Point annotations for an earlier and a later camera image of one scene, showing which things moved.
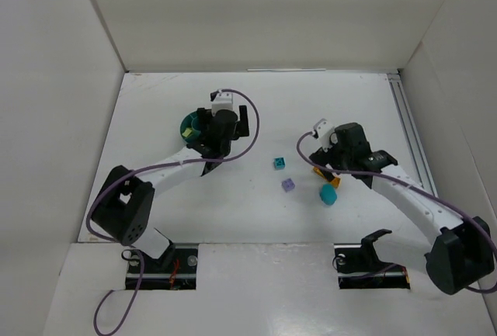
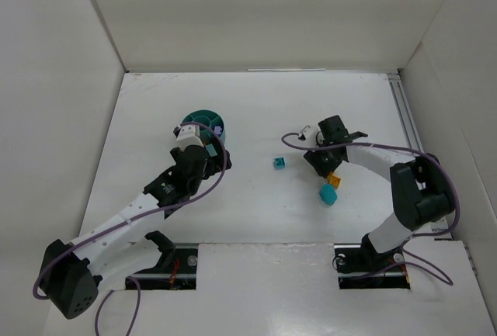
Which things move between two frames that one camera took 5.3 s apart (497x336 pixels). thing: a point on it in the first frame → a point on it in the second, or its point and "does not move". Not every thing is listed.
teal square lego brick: x=279 y=163 does not move
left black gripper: x=200 y=134 → x=217 y=159
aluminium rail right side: x=413 y=142 does not move
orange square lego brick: x=335 y=182 does not move
